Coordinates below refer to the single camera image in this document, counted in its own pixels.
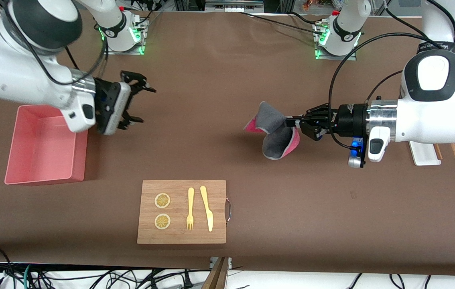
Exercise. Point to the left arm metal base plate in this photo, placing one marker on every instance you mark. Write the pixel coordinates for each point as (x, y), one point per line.
(336, 57)

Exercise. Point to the wooden cutting board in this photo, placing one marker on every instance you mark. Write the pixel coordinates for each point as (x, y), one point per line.
(179, 235)

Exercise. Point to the yellow plastic fork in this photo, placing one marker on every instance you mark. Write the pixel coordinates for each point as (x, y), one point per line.
(190, 200)

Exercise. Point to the wooden beam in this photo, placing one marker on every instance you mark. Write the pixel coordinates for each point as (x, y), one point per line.
(216, 277)

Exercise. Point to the white rectangular tray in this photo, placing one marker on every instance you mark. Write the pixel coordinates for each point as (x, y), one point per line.
(424, 154)

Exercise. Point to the black power plug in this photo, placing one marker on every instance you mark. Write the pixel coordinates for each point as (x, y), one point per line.
(187, 283)

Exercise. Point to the pink plastic bin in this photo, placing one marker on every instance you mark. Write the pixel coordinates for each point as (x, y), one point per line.
(39, 156)

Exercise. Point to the yellow lemon slice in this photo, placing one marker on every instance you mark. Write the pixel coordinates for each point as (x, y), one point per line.
(162, 221)
(162, 200)

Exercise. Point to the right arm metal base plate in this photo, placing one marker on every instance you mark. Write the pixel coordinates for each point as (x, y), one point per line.
(123, 51)

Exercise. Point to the wooden dowel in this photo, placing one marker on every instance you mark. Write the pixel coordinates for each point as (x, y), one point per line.
(438, 151)

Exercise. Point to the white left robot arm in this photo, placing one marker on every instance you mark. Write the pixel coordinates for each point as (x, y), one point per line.
(432, 116)

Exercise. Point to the yellow plastic knife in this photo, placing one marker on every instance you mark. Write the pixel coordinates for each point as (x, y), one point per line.
(208, 212)

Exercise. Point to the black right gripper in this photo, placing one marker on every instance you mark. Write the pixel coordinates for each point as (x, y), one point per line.
(102, 91)

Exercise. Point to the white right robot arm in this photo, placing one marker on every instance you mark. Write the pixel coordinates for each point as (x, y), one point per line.
(11, 72)

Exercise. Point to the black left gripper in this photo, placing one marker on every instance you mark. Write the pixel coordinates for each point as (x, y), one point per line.
(350, 119)

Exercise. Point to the pink and grey cloth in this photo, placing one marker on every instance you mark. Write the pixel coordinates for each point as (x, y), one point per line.
(271, 116)

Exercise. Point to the grey metal box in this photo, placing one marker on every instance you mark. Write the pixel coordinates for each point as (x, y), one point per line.
(233, 7)

